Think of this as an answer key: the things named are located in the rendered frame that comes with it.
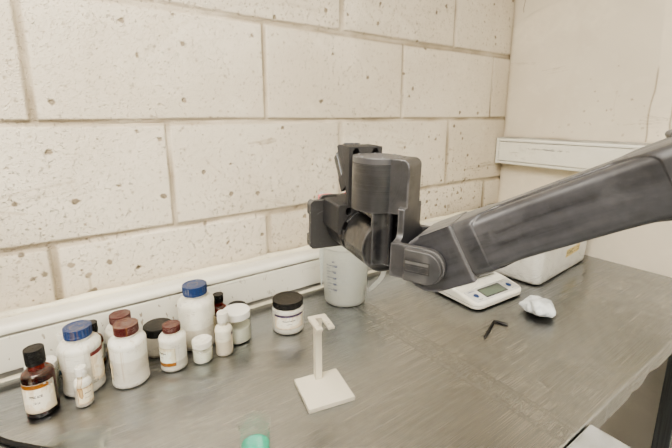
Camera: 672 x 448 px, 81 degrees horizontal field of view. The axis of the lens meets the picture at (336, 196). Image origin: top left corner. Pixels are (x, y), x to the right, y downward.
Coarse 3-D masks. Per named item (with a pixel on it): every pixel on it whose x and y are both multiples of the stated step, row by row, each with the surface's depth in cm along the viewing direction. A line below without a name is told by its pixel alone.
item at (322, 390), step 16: (320, 320) 67; (320, 336) 67; (320, 352) 68; (320, 368) 68; (304, 384) 67; (320, 384) 67; (336, 384) 67; (304, 400) 64; (320, 400) 64; (336, 400) 64; (352, 400) 65
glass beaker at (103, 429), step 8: (72, 432) 37; (80, 432) 37; (88, 432) 38; (96, 432) 38; (104, 432) 37; (56, 440) 37; (64, 440) 37; (72, 440) 37; (80, 440) 37; (88, 440) 38; (96, 440) 38; (104, 440) 37
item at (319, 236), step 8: (312, 200) 50; (320, 200) 50; (312, 208) 50; (320, 208) 51; (312, 216) 50; (320, 216) 51; (352, 216) 46; (312, 224) 51; (320, 224) 51; (344, 224) 47; (312, 232) 51; (320, 232) 51; (328, 232) 52; (344, 232) 46; (312, 240) 51; (320, 240) 51; (328, 240) 52; (336, 240) 50; (312, 248) 51
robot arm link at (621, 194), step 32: (640, 160) 29; (544, 192) 34; (576, 192) 32; (608, 192) 31; (640, 192) 29; (448, 224) 38; (480, 224) 36; (512, 224) 35; (544, 224) 33; (576, 224) 32; (608, 224) 31; (640, 224) 30; (448, 256) 37; (480, 256) 36; (512, 256) 35; (448, 288) 38
